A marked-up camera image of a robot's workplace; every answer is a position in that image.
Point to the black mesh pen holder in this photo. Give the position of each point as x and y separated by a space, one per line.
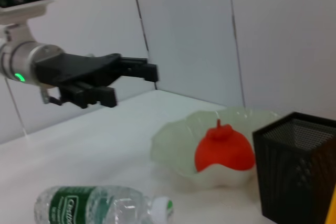
288 176

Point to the clear green-label water bottle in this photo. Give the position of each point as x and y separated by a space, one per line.
78 205

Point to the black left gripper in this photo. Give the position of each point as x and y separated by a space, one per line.
73 69

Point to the yellow plastic storage bin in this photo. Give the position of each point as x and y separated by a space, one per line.
333 213

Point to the pale green glass fruit plate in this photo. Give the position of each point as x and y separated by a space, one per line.
173 142

